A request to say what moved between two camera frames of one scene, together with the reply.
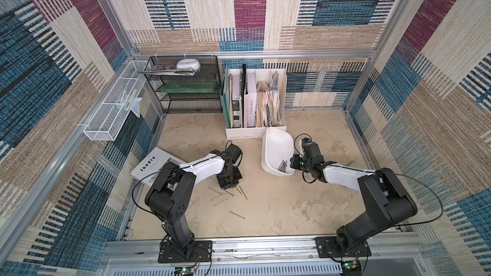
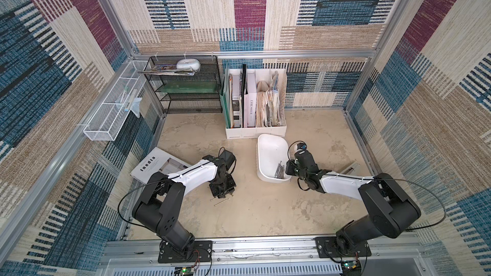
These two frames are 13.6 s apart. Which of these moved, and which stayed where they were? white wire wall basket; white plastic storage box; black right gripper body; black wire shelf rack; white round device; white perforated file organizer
Moved: white plastic storage box; black right gripper body
Stayed: white round device; white wire wall basket; white perforated file organizer; black wire shelf rack
